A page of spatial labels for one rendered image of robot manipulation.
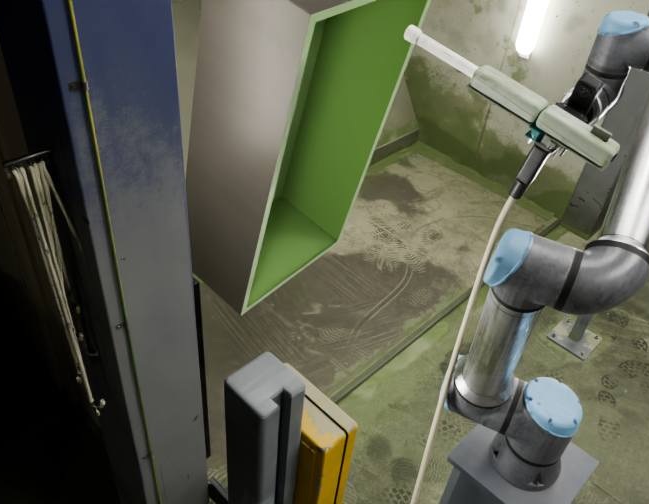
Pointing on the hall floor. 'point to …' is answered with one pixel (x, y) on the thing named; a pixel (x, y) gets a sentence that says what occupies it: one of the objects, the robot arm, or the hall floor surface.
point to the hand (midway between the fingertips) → (546, 136)
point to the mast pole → (580, 326)
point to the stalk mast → (263, 431)
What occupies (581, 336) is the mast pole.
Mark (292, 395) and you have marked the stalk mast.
